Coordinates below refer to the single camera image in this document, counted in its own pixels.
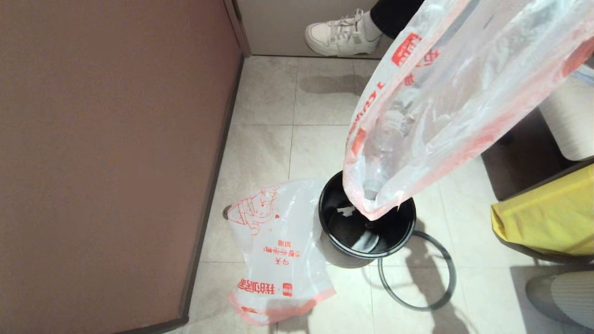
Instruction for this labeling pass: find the used white pink-rimmed trash bag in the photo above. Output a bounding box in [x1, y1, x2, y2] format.
[342, 0, 594, 222]

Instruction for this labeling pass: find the grey bin retaining ring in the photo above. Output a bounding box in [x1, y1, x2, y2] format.
[378, 231, 457, 312]

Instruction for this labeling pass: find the white red plastic bag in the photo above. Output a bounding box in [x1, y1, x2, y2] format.
[226, 179, 337, 326]

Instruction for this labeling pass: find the black round trash bin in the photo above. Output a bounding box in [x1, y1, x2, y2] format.
[318, 170, 417, 259]

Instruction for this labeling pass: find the yellow plastic bag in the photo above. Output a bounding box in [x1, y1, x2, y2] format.
[491, 163, 594, 257]

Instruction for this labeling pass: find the large clear plastic bottle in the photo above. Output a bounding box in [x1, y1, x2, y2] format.
[364, 110, 410, 201]

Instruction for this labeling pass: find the white sneaker with grey laces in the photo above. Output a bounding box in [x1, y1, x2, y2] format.
[304, 9, 384, 58]

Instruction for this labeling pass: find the white sock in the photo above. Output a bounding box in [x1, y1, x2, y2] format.
[361, 12, 382, 43]

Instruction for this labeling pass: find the beige upholstered bench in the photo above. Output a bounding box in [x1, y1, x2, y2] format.
[538, 65, 594, 161]

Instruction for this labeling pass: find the grey ribbed rounded object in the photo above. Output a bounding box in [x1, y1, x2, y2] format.
[525, 270, 594, 331]

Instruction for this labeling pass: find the grey-brown door frame post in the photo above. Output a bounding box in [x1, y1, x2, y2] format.
[223, 0, 252, 58]

